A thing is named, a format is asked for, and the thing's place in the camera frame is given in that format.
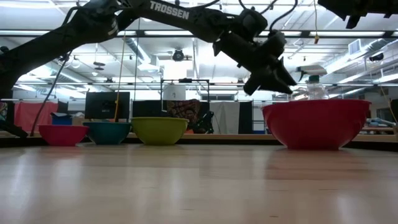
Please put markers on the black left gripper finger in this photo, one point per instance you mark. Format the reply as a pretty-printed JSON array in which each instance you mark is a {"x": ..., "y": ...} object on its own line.
[
  {"x": 278, "y": 86},
  {"x": 283, "y": 73}
]

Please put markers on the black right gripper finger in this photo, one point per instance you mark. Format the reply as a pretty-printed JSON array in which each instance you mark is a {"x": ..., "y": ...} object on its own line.
[{"x": 332, "y": 4}]

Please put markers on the green bowl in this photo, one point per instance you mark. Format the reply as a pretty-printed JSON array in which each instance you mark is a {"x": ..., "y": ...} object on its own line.
[{"x": 158, "y": 132}]

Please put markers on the teal bowl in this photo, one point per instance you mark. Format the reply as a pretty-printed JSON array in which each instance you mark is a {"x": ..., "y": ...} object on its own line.
[{"x": 107, "y": 133}]

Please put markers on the small pink bowl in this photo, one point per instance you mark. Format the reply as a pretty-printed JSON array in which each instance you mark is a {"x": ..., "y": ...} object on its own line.
[{"x": 63, "y": 135}]

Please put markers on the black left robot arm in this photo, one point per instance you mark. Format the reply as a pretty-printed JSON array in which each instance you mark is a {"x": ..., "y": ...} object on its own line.
[{"x": 168, "y": 12}]

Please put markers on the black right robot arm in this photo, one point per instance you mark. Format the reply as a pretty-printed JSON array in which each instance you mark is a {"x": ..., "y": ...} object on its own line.
[{"x": 385, "y": 6}]

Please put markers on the nested rainbow bowls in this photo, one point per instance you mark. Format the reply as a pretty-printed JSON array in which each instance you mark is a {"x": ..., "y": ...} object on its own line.
[{"x": 315, "y": 124}]

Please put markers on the clear spray bottle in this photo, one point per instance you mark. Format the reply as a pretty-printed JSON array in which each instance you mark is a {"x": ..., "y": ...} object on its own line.
[{"x": 315, "y": 90}]

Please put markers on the black panel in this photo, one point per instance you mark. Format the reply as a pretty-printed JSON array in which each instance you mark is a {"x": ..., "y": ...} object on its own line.
[{"x": 245, "y": 116}]

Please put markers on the white hanging cloth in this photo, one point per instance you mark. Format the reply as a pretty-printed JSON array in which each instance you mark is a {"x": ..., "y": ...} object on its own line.
[{"x": 224, "y": 116}]

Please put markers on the white cylinder container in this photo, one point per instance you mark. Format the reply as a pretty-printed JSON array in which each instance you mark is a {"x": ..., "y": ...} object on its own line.
[{"x": 174, "y": 92}]

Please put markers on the black computer monitor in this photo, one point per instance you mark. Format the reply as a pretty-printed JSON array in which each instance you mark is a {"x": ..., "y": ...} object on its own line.
[{"x": 102, "y": 105}]

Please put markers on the blue box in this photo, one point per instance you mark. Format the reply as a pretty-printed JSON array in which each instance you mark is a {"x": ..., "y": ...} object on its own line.
[{"x": 61, "y": 119}]

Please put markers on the red cloth curtain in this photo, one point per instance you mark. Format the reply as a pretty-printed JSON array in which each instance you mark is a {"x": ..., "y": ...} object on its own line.
[{"x": 31, "y": 115}]

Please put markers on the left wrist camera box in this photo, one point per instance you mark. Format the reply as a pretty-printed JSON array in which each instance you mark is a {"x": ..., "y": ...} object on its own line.
[{"x": 275, "y": 42}]

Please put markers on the black ceiling camera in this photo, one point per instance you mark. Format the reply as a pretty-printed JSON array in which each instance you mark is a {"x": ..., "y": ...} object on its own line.
[{"x": 178, "y": 55}]

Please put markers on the black metal frame stand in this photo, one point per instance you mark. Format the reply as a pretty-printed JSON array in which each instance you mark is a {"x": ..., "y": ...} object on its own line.
[{"x": 185, "y": 81}]

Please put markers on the black aluminium table frame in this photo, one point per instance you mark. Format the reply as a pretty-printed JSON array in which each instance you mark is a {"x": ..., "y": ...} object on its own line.
[{"x": 217, "y": 141}]

